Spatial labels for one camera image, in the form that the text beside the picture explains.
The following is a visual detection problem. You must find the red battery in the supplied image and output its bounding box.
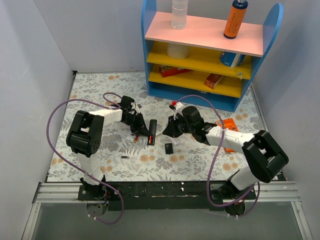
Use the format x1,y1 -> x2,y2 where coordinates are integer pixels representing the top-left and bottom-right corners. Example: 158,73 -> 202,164
148,135 -> 153,145

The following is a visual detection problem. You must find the black remote control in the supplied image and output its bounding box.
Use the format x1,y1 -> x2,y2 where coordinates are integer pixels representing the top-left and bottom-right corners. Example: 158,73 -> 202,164
147,119 -> 157,146

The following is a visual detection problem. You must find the white battery cover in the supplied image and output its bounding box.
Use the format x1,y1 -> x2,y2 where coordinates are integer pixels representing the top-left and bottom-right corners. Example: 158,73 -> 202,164
168,137 -> 179,146

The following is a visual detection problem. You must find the black battery cover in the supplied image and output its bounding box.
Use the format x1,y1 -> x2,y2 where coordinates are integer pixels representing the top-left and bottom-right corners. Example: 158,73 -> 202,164
164,143 -> 174,155

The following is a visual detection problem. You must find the white remote control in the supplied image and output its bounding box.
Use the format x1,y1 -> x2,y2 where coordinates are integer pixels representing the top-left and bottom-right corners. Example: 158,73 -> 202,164
125,135 -> 136,143

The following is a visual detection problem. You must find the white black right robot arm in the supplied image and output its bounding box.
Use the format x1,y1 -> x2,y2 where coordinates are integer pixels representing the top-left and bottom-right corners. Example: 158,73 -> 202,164
163,102 -> 289,199

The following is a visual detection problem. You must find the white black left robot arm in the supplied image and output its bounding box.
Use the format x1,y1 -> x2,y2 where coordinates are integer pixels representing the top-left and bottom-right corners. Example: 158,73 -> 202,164
66,95 -> 151,200

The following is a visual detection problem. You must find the floral patterned table mat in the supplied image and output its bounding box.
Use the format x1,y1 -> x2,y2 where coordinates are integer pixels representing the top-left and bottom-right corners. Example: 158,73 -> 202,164
47,72 -> 247,182

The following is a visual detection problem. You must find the orange battery pack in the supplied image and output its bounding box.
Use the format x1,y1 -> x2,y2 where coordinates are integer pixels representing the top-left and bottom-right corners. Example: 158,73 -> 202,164
215,118 -> 238,154

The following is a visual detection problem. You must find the orange red small box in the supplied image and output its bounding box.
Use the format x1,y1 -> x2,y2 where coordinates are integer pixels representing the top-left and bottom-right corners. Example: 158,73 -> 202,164
204,73 -> 225,90

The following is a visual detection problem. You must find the red flat box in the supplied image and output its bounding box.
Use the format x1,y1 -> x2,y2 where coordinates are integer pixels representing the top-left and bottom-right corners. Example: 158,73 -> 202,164
158,65 -> 192,78

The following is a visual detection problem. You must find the blue yellow pink shelf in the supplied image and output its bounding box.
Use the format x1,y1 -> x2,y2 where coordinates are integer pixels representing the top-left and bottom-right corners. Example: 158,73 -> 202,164
141,0 -> 284,112

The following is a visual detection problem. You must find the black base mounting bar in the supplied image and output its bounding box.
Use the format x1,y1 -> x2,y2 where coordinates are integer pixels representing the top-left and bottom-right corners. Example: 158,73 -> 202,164
77,181 -> 223,211

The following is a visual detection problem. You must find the white paper roll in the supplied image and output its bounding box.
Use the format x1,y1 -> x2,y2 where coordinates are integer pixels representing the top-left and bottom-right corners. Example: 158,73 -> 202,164
167,43 -> 190,60

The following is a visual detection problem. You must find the clear plastic bottle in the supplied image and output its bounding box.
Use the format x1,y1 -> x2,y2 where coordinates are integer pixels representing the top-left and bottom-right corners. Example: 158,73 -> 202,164
171,0 -> 189,30

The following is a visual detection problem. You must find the orange cylindrical bottle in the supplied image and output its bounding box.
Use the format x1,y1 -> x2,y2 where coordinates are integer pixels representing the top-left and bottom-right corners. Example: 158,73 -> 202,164
223,0 -> 249,39

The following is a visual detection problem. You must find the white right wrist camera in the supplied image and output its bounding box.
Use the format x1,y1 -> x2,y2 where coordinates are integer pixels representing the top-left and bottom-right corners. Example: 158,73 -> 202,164
169,101 -> 186,120

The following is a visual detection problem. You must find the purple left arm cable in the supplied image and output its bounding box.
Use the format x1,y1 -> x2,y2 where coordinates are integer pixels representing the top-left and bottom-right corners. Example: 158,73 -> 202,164
46,92 -> 125,225

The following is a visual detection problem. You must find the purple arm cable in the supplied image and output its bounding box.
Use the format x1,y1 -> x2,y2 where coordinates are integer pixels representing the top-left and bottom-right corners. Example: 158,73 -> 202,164
46,92 -> 125,225
174,94 -> 261,218

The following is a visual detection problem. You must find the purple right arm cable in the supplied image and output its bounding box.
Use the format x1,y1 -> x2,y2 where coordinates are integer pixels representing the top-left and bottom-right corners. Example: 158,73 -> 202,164
174,94 -> 261,218

